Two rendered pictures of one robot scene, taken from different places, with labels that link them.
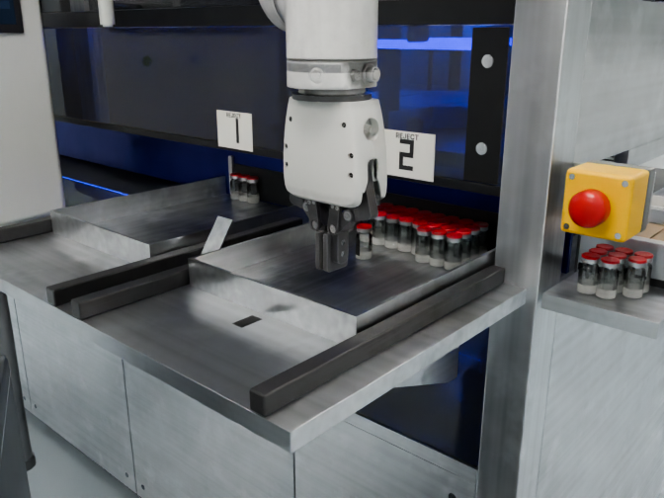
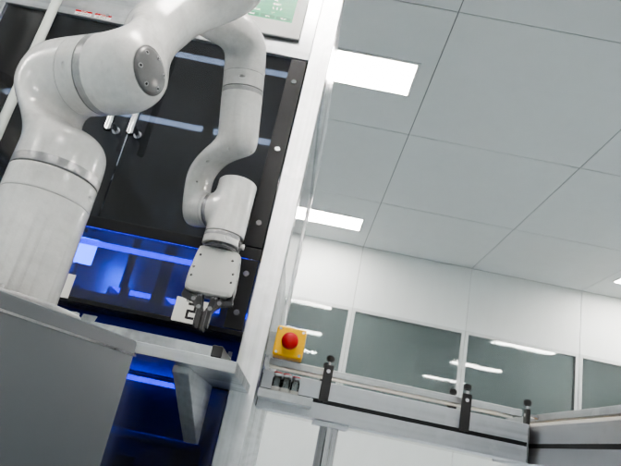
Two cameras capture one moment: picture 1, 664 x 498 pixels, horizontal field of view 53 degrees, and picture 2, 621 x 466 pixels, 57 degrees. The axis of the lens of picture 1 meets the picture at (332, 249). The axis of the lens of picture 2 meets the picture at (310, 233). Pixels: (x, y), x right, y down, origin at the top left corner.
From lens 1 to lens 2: 0.81 m
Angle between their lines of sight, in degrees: 55
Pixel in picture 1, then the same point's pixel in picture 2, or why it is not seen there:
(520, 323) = (244, 405)
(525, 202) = (255, 339)
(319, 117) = (220, 255)
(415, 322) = not seen: hidden behind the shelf
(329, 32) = (237, 223)
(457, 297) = not seen: hidden behind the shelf
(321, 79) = (230, 239)
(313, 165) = (210, 275)
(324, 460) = not seen: outside the picture
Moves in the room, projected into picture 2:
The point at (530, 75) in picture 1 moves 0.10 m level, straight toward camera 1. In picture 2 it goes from (265, 283) to (282, 276)
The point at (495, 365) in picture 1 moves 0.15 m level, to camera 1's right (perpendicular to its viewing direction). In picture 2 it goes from (225, 432) to (274, 443)
